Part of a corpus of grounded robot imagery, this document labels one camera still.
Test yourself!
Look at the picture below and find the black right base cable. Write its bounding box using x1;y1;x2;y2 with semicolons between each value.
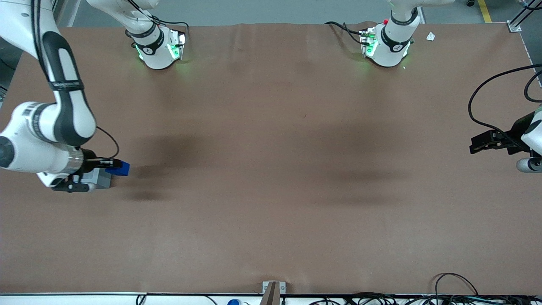
127;0;190;41

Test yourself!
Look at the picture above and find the black base cable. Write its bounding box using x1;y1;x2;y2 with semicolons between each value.
127;0;190;41
324;21;367;45

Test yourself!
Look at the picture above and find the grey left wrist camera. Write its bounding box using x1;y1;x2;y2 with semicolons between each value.
515;157;542;174

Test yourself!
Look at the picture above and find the gray square base block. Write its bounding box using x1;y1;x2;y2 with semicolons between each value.
87;168;113;189

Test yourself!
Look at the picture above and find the aluminium frame post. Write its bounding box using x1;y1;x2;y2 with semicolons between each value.
507;0;538;33

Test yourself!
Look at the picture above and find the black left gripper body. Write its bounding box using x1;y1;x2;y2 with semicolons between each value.
502;112;538;155

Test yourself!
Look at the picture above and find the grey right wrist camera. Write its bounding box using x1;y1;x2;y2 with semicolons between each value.
51;175;96;194

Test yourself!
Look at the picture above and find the tangled black cable bundle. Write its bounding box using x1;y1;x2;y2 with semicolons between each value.
309;291;542;305

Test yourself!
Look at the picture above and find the blue plastic part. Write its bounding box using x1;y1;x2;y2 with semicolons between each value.
105;160;131;177

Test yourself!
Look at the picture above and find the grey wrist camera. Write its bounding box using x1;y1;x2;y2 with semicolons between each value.
51;175;96;194
515;157;542;174

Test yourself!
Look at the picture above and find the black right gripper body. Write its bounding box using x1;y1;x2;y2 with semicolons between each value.
80;149;101;175

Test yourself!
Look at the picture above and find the black left base cable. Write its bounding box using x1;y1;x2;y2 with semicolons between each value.
324;21;367;45

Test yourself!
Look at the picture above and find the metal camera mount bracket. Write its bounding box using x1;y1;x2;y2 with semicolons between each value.
262;280;287;305

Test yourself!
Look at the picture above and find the brown paper table cover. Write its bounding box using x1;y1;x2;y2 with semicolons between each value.
0;22;542;296

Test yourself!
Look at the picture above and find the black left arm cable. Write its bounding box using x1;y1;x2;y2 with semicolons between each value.
467;64;542;138

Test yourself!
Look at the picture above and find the black looped cable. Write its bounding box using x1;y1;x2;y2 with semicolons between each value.
434;273;480;297

